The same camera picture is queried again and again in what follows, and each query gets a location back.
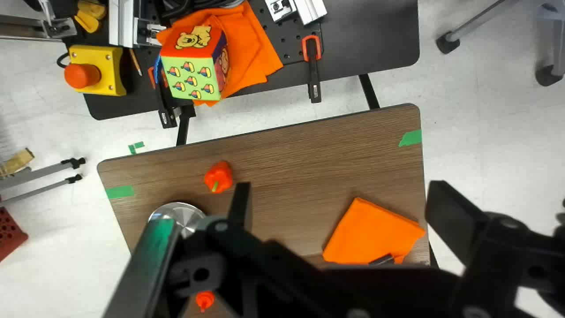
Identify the grey tripod leg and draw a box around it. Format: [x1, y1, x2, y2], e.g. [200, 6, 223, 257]
[0, 172, 85, 204]
[0, 155, 89, 190]

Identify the orange cloth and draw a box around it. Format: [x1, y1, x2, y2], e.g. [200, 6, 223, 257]
[156, 0, 286, 107]
[322, 195, 428, 266]

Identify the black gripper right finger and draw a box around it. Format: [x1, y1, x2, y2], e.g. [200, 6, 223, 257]
[426, 178, 565, 318]

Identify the silver metal pan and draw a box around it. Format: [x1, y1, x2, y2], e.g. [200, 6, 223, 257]
[147, 201, 209, 240]

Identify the light wooden piece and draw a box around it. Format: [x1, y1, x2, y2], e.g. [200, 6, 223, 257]
[0, 146, 37, 181]

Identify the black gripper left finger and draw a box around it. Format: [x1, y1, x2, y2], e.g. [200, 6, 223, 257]
[170, 181, 355, 318]

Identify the colourful plush bear cube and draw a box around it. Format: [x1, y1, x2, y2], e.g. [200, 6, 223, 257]
[157, 22, 230, 102]

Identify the small marker tag plate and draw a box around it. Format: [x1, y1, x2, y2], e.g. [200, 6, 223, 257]
[263, 0, 299, 22]

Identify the grey chair base leg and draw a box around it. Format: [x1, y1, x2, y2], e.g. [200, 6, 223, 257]
[435, 0, 514, 56]
[533, 0, 565, 88]

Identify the orange cloth under cube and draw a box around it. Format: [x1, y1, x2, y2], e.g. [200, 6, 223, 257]
[156, 0, 286, 107]

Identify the wooden pencil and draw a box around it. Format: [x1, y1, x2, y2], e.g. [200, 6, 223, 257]
[129, 47, 145, 77]

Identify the yellow box with orange button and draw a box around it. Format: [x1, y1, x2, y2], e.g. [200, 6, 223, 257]
[62, 43, 129, 98]

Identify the aluminium extrusion rail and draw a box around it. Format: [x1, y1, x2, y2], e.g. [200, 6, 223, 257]
[293, 0, 329, 26]
[106, 0, 142, 49]

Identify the black table leg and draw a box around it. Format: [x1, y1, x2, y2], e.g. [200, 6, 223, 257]
[175, 111, 193, 148]
[359, 72, 382, 111]

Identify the black perforated cart top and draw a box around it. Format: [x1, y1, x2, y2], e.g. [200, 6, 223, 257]
[64, 0, 420, 121]

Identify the orange toy bell pepper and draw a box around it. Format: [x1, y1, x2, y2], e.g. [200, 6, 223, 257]
[203, 160, 237, 195]

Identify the red perforated block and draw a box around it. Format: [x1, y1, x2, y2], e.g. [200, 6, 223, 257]
[0, 204, 30, 263]

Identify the yellow plastic tool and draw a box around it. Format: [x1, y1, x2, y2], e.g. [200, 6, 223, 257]
[73, 0, 110, 35]

